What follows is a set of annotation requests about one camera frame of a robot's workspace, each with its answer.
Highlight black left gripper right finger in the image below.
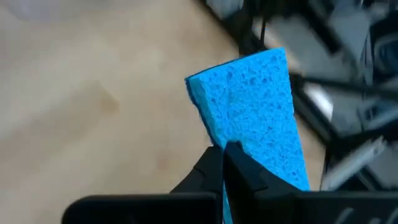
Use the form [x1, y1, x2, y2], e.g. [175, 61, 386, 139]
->
[223, 141, 398, 224]

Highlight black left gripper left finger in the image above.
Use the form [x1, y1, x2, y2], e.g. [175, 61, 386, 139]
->
[62, 146, 224, 224]

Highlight blue cellulose sponge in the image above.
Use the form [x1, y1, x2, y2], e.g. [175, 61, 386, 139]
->
[185, 47, 312, 224]

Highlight black aluminium table frame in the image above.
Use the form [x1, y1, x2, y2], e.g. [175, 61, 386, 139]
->
[198, 0, 398, 190]

